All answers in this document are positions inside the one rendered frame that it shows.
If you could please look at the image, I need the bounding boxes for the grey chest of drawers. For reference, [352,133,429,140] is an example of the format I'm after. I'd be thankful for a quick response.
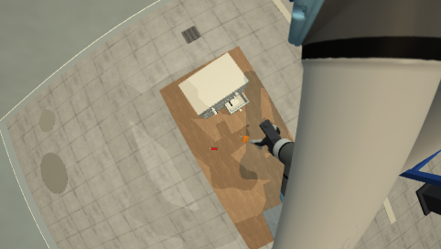
[178,52,249,119]

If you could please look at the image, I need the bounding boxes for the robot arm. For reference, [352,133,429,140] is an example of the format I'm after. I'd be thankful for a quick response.
[260,0,441,249]

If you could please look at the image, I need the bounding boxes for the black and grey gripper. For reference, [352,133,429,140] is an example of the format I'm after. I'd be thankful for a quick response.
[250,124,280,156]

